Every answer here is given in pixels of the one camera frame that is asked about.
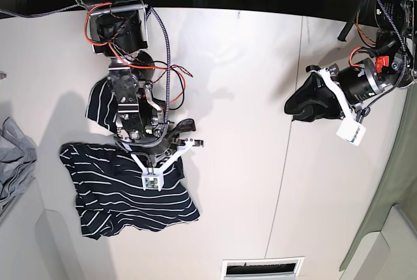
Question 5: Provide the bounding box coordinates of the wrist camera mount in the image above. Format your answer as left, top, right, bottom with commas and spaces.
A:
308, 66, 366, 147
123, 137, 204, 191

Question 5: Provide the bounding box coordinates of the white vent grille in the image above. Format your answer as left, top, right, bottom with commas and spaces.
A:
221, 257, 305, 280

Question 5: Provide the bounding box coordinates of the navy white striped t-shirt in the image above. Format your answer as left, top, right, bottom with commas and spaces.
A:
59, 76, 201, 241

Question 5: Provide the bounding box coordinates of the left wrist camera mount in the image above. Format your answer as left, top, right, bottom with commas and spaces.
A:
308, 66, 366, 147

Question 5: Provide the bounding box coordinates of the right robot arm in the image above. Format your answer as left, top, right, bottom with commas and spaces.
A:
76, 0, 195, 167

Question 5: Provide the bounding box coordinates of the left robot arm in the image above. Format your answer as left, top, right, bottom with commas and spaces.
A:
284, 0, 416, 123

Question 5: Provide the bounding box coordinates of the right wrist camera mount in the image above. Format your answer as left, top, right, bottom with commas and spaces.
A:
123, 137, 204, 191

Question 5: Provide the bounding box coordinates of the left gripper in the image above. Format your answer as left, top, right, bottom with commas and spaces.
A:
284, 58, 396, 122

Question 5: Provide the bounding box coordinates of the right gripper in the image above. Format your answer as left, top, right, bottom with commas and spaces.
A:
113, 130, 180, 166

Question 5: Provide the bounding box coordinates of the grey folded cloth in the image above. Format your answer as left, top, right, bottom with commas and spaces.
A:
1, 117, 37, 212

